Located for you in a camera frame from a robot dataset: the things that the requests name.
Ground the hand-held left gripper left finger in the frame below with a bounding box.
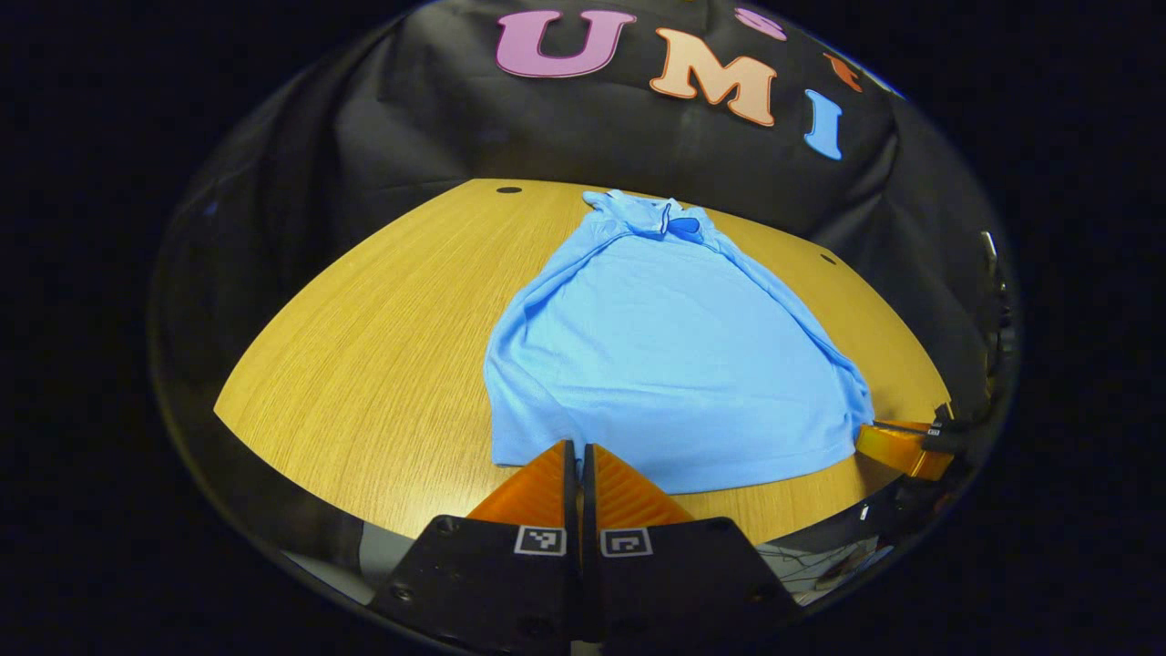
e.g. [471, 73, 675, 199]
[368, 439, 584, 656]

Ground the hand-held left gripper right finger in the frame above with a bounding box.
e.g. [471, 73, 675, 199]
[580, 443, 804, 650]

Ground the light blue T-shirt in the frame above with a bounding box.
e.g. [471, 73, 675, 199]
[482, 188, 876, 497]

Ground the black backdrop cloth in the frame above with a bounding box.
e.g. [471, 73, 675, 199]
[150, 0, 1019, 475]

